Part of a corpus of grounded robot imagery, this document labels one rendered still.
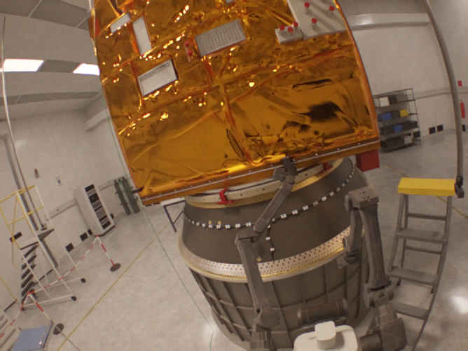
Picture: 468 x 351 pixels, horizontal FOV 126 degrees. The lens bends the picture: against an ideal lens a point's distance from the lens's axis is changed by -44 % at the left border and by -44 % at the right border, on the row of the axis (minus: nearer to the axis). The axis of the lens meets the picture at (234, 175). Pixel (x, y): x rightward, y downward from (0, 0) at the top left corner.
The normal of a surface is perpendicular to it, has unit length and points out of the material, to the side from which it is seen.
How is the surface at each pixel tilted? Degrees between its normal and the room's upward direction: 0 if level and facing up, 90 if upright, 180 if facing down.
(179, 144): 86
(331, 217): 62
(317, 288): 90
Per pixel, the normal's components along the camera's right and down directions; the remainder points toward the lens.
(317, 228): 0.02, -0.27
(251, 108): -0.30, 0.28
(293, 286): -0.09, 0.27
